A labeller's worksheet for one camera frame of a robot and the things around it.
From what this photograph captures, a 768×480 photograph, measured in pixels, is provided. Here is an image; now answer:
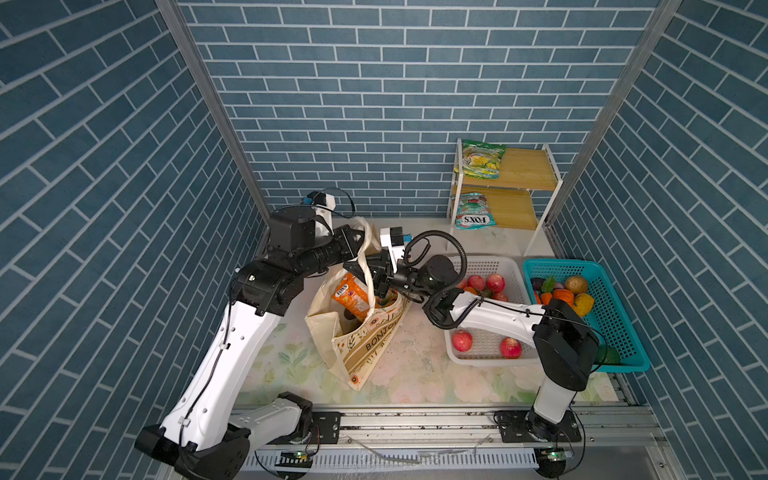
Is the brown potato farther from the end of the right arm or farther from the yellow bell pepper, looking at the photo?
the end of the right arm

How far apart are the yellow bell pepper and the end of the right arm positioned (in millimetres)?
619

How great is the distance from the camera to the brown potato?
3.15 ft

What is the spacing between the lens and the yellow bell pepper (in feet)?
3.06
